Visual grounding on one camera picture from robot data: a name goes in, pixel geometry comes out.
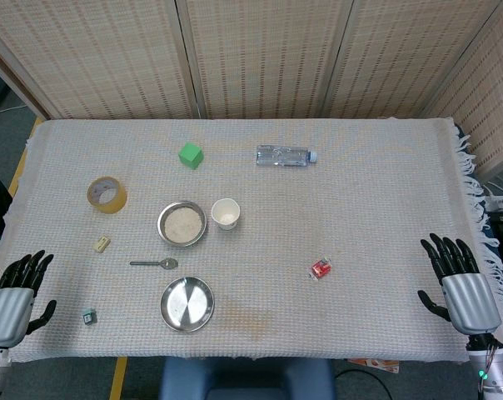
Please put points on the right robot hand grey black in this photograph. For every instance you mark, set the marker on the right robot hand grey black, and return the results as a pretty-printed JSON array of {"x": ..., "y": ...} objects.
[{"x": 470, "y": 302}]

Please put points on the left robot hand grey black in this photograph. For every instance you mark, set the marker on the left robot hand grey black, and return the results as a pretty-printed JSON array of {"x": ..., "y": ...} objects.
[{"x": 8, "y": 312}]

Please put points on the metal spoon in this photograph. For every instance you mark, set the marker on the metal spoon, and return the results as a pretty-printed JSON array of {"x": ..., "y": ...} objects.
[{"x": 168, "y": 263}]

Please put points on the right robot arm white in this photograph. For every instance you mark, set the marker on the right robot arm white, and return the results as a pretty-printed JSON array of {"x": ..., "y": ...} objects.
[{"x": 495, "y": 371}]

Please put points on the steel bowl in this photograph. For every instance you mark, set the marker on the steel bowl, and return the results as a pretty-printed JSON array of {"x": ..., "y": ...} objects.
[{"x": 161, "y": 233}]

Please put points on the flat steel plate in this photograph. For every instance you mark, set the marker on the flat steel plate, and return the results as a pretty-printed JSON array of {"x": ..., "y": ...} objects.
[{"x": 187, "y": 304}]

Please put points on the white paper cup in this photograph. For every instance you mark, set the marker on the white paper cup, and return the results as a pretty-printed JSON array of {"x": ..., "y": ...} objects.
[{"x": 225, "y": 212}]

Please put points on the small dark green box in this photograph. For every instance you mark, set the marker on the small dark green box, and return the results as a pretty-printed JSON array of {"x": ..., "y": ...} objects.
[{"x": 89, "y": 316}]

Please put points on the orange printed paper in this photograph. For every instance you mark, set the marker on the orange printed paper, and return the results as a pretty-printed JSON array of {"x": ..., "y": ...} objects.
[{"x": 376, "y": 364}]

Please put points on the small beige block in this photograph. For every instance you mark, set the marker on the small beige block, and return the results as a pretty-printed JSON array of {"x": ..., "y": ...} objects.
[{"x": 101, "y": 244}]

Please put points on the white woven table cloth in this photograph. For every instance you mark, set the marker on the white woven table cloth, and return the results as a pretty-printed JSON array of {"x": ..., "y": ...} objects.
[{"x": 360, "y": 208}]

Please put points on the red snack packet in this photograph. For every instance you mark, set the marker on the red snack packet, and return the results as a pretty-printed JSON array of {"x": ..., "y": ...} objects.
[{"x": 320, "y": 268}]

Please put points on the yellow packing tape roll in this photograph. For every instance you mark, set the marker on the yellow packing tape roll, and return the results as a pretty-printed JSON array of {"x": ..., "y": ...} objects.
[{"x": 117, "y": 205}]

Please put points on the clear plastic water bottle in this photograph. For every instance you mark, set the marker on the clear plastic water bottle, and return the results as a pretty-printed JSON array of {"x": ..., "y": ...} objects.
[{"x": 280, "y": 156}]

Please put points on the green cube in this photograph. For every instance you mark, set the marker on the green cube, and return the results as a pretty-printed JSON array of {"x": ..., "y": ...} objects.
[{"x": 190, "y": 155}]

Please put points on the bamboo folding screen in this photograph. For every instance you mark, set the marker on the bamboo folding screen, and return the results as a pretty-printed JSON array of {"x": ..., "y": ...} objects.
[{"x": 255, "y": 54}]

